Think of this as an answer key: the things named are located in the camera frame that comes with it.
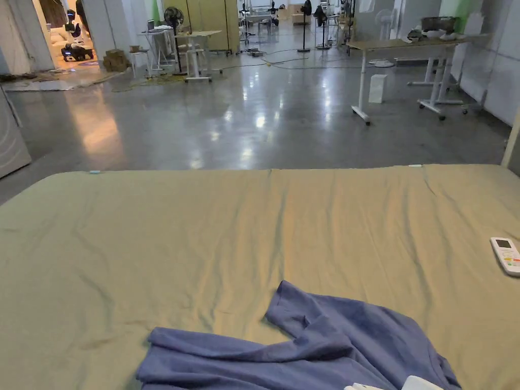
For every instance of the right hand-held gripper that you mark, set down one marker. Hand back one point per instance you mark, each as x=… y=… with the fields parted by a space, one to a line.
x=420 y=384

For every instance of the blue shirt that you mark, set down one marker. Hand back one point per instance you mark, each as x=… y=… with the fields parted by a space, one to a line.
x=333 y=341

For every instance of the white remote control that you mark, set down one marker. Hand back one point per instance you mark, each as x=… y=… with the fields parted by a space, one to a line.
x=505 y=254

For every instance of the bed with beige sheet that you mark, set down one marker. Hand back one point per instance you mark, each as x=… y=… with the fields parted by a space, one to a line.
x=162 y=243

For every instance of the white box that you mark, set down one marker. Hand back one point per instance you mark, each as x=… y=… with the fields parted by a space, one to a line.
x=378 y=88

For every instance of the white standing fan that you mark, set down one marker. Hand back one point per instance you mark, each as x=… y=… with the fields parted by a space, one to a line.
x=385 y=20

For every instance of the black standing fan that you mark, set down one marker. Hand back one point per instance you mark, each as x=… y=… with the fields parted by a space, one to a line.
x=306 y=8
x=174 y=17
x=321 y=14

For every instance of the wooden cabinet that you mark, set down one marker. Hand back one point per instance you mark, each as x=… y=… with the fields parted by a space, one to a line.
x=211 y=20

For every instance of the pile of cartons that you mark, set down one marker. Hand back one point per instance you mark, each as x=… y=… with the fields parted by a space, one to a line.
x=115 y=60

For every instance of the flat cardboard sheets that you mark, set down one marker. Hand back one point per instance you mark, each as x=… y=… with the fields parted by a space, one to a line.
x=36 y=85

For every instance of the black and white robot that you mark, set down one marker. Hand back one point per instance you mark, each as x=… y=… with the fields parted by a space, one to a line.
x=74 y=30

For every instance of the white post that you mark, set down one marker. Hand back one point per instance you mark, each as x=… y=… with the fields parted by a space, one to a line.
x=511 y=142

